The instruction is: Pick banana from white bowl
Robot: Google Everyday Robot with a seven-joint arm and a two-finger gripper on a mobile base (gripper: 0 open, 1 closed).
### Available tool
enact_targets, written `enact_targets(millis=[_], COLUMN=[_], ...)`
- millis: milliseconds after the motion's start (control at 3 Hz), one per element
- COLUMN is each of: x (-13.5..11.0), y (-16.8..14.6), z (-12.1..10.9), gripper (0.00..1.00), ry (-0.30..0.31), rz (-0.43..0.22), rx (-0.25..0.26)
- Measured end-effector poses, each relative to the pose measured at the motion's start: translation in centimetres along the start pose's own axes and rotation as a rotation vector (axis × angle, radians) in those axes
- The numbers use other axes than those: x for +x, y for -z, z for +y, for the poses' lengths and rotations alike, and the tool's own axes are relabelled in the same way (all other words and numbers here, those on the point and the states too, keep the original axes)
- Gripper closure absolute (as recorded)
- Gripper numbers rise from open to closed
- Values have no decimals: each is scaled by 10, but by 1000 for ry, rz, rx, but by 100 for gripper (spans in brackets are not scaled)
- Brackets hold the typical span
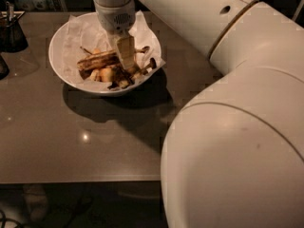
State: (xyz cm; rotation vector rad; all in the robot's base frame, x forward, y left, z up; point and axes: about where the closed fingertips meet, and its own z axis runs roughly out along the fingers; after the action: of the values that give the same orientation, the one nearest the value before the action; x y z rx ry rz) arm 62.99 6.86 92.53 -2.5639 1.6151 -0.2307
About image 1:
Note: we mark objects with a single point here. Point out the banana pieces pile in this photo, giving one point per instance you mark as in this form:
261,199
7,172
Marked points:
116,75

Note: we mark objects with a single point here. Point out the white paper liner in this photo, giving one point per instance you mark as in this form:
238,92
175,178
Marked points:
76,38

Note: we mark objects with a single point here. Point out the dark round object left edge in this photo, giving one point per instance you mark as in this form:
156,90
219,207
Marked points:
4,70

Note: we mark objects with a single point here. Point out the browned whole banana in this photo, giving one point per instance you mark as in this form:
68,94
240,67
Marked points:
99,60

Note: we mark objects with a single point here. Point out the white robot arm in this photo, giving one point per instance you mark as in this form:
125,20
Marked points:
234,155

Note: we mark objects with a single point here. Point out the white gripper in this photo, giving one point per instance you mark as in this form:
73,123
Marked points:
114,19

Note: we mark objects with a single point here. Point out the white ceramic bowl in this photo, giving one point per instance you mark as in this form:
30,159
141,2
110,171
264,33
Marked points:
60,48

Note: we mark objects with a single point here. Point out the black mesh pen holder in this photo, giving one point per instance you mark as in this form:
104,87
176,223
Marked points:
12,38

